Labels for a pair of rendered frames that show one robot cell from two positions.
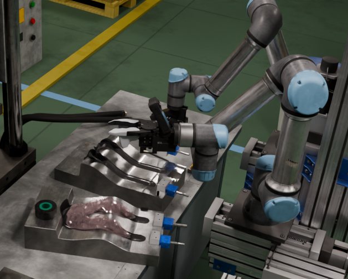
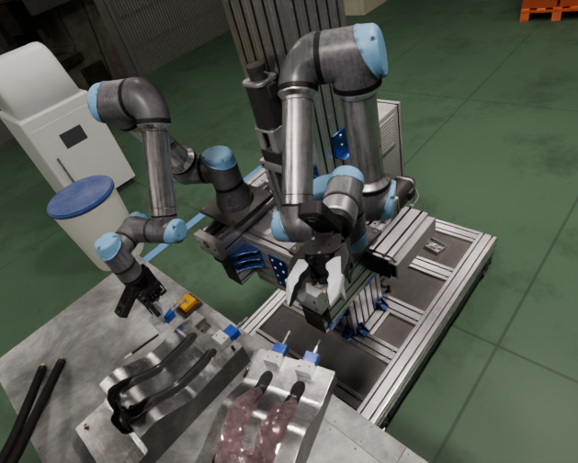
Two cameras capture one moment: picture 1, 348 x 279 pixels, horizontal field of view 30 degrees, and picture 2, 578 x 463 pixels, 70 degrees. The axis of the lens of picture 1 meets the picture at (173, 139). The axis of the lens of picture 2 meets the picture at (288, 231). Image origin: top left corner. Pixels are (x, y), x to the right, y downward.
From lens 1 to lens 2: 165 cm
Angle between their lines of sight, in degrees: 45
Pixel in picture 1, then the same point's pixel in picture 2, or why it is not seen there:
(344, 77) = not seen: hidden behind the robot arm
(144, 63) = not seen: outside the picture
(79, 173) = (147, 447)
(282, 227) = not seen: hidden behind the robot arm
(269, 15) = (145, 85)
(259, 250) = (359, 266)
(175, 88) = (123, 257)
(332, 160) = (327, 147)
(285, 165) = (379, 154)
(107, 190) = (189, 416)
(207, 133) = (355, 185)
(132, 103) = (28, 355)
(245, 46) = (158, 137)
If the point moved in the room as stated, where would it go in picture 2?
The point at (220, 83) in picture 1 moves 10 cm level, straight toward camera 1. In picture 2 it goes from (171, 197) to (197, 201)
